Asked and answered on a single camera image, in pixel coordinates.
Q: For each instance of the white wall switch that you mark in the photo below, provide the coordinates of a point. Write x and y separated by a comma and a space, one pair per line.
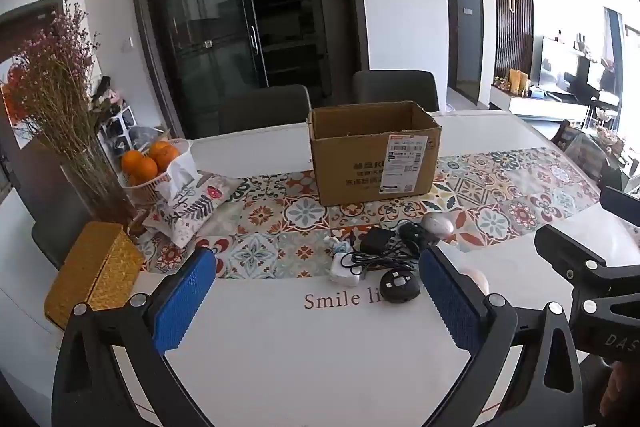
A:
129, 42

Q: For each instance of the dark grey dining chair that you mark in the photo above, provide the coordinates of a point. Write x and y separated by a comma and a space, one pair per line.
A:
57, 232
395, 89
265, 109

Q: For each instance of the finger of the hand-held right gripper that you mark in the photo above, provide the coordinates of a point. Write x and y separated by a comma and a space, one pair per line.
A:
570, 252
622, 205

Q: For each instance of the pale pink egg-shaped object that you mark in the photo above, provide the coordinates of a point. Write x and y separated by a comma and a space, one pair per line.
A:
477, 279

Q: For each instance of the white shoe rack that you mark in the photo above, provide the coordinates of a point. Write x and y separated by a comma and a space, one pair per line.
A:
120, 127

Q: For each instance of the flat screen television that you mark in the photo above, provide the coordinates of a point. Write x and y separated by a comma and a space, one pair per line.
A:
560, 64

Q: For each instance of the small white blue figurine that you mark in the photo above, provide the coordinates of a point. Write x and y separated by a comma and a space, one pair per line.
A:
336, 246

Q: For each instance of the dark glass-door cabinet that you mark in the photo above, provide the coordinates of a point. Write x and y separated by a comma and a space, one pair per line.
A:
250, 17

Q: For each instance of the floral fabric tissue cover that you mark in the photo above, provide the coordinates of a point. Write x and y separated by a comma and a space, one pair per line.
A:
195, 207

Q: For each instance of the black disc-shaped device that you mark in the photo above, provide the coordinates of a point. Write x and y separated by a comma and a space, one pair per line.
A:
400, 288

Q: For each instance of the patterned tile-print table runner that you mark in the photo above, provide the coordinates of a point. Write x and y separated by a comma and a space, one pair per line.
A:
475, 197

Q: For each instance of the yellow woven box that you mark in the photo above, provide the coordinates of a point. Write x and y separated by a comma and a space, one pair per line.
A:
90, 272

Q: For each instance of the white television stand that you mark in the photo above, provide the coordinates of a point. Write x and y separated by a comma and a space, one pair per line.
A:
530, 104

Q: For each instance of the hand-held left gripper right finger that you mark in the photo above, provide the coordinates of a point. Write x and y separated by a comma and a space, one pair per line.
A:
447, 302

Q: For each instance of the white plastic fruit basket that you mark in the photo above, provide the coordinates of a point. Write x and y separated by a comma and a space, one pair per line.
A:
145, 189

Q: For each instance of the silver egg-shaped gadget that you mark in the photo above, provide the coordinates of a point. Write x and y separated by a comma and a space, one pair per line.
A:
439, 224

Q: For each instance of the dark interior door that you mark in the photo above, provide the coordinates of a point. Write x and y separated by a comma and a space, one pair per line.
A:
465, 27

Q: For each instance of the yellow ornaments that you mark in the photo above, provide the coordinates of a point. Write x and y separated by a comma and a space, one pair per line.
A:
519, 83

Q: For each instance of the white charger plug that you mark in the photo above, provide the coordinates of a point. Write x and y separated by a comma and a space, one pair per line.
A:
345, 269

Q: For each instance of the orange fruit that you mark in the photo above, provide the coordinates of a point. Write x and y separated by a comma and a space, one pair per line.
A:
131, 162
165, 155
146, 169

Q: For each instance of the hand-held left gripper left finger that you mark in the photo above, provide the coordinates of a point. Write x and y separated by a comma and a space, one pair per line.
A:
185, 302

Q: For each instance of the brown cardboard box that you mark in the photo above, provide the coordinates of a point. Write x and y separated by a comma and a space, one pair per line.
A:
370, 157

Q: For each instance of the person's right hand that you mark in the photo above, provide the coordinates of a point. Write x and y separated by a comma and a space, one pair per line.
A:
614, 392

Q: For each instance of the clear glass vase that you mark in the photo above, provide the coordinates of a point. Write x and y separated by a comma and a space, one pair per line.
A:
100, 187

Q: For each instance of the dried pink flower bunch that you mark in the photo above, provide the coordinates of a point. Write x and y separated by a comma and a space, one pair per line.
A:
55, 92

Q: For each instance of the patterned cushion chair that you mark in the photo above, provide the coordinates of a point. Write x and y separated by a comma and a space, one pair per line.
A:
587, 152

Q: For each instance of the black round gadget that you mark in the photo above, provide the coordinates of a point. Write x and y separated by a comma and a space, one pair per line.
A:
415, 235

